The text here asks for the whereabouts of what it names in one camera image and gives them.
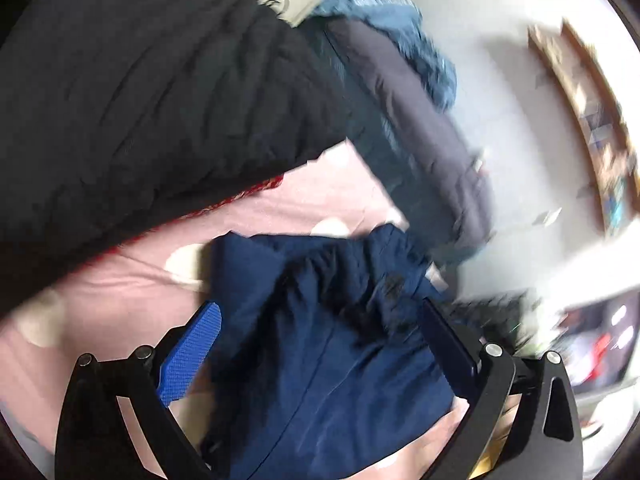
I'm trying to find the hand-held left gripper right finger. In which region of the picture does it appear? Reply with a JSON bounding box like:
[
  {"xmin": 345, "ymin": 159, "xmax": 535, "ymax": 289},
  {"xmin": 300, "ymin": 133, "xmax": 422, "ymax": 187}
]
[{"xmin": 420, "ymin": 297, "xmax": 586, "ymax": 480}]

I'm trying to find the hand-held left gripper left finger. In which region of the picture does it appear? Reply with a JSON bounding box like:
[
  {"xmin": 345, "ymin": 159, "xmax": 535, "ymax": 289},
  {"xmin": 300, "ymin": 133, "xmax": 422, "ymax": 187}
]
[{"xmin": 54, "ymin": 300, "xmax": 223, "ymax": 480}]

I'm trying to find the navy blue padded jacket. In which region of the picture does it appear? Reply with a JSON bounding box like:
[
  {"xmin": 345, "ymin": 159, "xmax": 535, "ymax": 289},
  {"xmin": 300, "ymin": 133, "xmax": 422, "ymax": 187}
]
[{"xmin": 200, "ymin": 225, "xmax": 481, "ymax": 478}]

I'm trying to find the pink dotted blanket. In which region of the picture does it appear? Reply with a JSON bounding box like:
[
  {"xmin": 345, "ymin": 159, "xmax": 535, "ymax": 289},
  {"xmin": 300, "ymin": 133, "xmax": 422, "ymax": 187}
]
[{"xmin": 0, "ymin": 142, "xmax": 481, "ymax": 480}]

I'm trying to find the dark grey folded garment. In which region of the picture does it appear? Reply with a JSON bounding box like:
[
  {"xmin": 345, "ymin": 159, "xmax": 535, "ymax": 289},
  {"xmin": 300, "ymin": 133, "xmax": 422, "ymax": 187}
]
[{"xmin": 300, "ymin": 20, "xmax": 496, "ymax": 266}]

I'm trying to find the grey bed sheet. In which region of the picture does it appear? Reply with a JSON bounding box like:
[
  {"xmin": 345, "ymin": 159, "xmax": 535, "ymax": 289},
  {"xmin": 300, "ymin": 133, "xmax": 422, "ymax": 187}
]
[{"xmin": 325, "ymin": 17, "xmax": 496, "ymax": 256}]

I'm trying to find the black padded jacket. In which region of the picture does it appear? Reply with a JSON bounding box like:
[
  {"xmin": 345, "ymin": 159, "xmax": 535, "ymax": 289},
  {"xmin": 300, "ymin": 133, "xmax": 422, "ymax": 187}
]
[{"xmin": 0, "ymin": 0, "xmax": 361, "ymax": 311}]

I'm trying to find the wooden wall shelf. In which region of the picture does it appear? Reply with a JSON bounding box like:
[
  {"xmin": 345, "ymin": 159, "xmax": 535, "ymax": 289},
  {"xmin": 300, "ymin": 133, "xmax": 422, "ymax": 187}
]
[{"xmin": 527, "ymin": 20, "xmax": 640, "ymax": 238}]

